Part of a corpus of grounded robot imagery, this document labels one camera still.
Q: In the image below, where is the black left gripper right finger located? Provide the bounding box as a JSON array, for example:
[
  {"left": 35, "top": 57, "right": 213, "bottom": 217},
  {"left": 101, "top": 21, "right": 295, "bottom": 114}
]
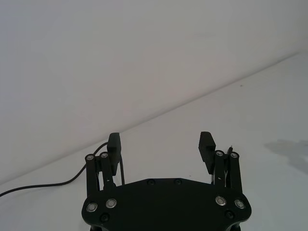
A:
[{"left": 197, "top": 131, "right": 245, "bottom": 194}]

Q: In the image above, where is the black power cable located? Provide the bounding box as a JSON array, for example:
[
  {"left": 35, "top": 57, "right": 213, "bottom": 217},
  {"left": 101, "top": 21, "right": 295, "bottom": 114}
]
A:
[{"left": 0, "top": 142, "right": 126, "bottom": 197}]

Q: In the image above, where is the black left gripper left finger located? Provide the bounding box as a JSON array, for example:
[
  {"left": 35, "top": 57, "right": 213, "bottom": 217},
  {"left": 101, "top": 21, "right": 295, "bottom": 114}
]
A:
[{"left": 85, "top": 132, "right": 122, "bottom": 196}]

